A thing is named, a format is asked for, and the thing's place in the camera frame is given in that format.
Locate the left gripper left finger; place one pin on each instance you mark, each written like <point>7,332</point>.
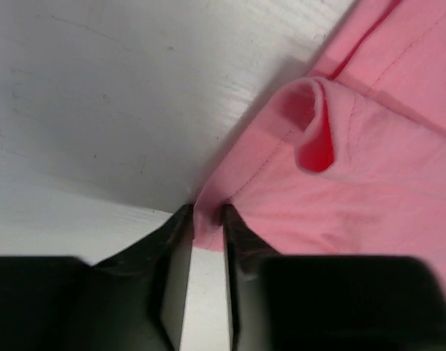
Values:
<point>133,300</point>

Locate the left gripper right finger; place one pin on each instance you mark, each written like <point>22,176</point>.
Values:
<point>327,302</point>

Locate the pink t shirt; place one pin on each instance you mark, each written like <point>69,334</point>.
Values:
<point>350,159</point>

